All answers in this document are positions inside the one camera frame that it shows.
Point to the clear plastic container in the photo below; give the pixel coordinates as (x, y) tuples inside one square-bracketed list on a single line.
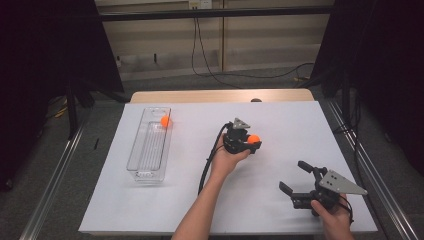
[(148, 150)]

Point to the person's left hand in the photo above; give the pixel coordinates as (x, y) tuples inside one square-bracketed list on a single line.
[(226, 163)]

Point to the black metal stand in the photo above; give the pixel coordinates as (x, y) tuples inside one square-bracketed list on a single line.
[(72, 113)]

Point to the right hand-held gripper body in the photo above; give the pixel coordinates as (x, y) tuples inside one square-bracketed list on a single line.
[(330, 186)]

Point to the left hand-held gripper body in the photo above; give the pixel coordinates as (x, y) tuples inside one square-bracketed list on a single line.
[(236, 140)]

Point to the orange ball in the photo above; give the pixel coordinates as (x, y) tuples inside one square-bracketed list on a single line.
[(165, 121), (253, 139)]

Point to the person's right hand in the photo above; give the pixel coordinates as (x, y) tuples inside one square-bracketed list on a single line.
[(335, 225)]

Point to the black curtain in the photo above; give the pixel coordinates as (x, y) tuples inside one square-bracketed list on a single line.
[(40, 66), (383, 66)]

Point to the black horizontal bar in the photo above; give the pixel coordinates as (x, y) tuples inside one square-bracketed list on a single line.
[(216, 13)]

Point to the white wall outlet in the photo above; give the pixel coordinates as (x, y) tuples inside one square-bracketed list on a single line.
[(200, 4)]

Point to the light wooden table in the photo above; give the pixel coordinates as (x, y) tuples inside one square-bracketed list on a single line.
[(200, 96)]

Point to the metal floor rail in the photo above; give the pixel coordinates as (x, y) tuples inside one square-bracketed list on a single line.
[(50, 190), (376, 180)]

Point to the white board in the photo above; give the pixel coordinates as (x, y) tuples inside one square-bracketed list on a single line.
[(186, 200)]

